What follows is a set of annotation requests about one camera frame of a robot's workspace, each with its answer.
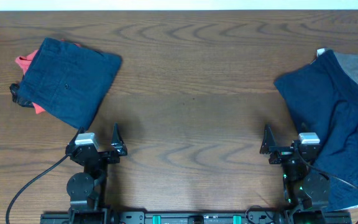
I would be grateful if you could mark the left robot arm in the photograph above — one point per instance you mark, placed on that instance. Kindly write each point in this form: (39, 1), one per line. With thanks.
(87, 189)

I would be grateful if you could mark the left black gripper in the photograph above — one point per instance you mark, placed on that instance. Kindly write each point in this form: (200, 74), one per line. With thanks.
(101, 154)

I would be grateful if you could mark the folded black striped garment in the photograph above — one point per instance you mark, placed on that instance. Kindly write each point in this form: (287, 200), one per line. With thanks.
(16, 98)

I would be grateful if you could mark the folded red garment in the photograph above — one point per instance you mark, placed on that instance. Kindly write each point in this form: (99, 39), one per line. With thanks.
(24, 63)

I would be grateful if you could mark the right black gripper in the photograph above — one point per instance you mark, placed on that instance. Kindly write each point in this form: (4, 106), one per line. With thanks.
(269, 146)

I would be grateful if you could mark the navy blue shorts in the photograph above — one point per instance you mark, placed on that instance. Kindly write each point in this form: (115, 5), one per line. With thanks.
(335, 121)

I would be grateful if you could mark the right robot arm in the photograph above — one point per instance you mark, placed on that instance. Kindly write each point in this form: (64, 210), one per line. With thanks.
(305, 190)

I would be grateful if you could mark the folded navy shorts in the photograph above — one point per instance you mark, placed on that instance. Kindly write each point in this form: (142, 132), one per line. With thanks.
(69, 81)

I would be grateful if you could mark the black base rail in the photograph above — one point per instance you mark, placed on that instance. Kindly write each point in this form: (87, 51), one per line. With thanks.
(248, 217)

